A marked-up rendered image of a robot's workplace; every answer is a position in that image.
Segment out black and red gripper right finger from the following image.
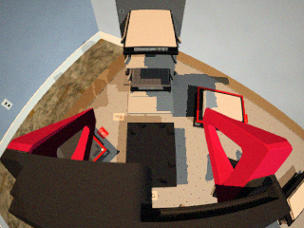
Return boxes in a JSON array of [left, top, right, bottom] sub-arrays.
[[202, 108, 293, 202]]

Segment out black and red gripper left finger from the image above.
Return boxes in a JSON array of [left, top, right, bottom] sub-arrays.
[[7, 108, 96, 161]]

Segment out black rectangular frame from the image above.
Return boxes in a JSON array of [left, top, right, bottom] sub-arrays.
[[278, 171, 304, 227]]

